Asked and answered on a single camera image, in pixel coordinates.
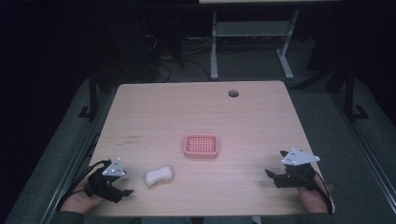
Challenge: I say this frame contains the white metal desk frame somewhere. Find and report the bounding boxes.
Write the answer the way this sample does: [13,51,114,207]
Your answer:
[198,0,344,81]

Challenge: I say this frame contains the white soap bar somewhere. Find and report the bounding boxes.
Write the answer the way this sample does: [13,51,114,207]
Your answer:
[143,164,175,188]

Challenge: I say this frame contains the person's left hand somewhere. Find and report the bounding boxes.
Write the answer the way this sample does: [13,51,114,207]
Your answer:
[60,177,106,215]

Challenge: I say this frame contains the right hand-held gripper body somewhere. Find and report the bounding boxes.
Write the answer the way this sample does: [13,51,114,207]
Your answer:
[273,147,321,191]

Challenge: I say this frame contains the grey metal rail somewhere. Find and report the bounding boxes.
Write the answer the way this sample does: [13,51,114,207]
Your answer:
[38,90,118,224]
[330,91,396,216]

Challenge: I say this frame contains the black floor cables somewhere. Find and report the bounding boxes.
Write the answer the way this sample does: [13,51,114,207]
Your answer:
[141,31,214,84]

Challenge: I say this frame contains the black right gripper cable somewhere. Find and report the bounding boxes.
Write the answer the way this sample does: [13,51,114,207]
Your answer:
[306,169,334,216]

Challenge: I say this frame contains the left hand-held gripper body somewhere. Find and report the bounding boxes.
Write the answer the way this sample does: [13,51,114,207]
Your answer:
[84,157,127,204]

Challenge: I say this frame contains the pink soap dish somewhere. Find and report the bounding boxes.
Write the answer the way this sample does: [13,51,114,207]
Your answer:
[183,133,219,160]

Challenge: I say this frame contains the person's right hand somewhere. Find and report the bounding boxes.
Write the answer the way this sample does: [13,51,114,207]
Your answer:
[296,175,333,215]

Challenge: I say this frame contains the black metal stand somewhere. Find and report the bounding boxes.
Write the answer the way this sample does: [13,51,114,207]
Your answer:
[342,62,371,123]
[78,69,101,123]

